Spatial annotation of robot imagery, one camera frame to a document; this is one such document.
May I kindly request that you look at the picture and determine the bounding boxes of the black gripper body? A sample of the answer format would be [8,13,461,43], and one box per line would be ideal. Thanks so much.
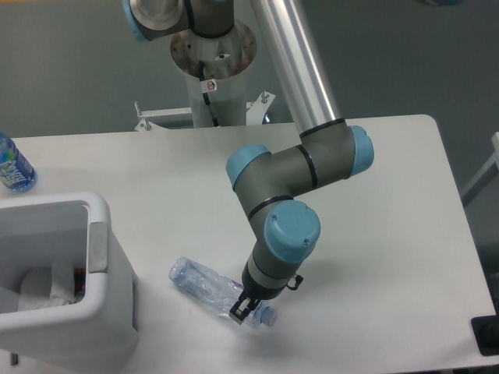
[242,268,291,300]

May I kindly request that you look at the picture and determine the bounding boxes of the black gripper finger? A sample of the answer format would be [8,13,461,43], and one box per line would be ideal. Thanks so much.
[229,291,260,325]

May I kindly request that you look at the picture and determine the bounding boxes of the clear plastic bottle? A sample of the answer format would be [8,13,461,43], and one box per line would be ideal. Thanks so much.
[168,256,278,329]

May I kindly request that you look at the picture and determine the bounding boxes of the white paper wrapper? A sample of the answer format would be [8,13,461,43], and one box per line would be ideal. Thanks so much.
[17,257,75,312]

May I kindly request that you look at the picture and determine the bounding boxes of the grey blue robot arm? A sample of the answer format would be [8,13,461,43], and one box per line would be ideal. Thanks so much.
[122,1,374,323]

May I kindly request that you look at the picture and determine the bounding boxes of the white plastic trash can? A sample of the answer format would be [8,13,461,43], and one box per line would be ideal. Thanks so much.
[1,192,139,362]

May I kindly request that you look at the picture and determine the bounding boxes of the black clamp at table edge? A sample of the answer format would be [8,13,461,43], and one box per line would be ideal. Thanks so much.
[471,315,498,357]

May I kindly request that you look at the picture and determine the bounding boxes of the blue labelled water bottle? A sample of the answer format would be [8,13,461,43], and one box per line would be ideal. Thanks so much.
[1,133,37,192]

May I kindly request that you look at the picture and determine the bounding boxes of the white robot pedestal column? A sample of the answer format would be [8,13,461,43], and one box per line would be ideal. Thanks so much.
[186,72,275,128]

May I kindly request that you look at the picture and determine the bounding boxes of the white metal frame bracket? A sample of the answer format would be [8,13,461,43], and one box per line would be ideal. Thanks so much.
[134,101,193,132]

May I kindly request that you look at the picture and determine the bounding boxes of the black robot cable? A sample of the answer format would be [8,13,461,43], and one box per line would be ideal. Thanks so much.
[197,59,220,128]

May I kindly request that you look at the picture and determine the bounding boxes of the white frame leg right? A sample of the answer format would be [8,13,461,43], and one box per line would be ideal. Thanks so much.
[461,132,498,206]

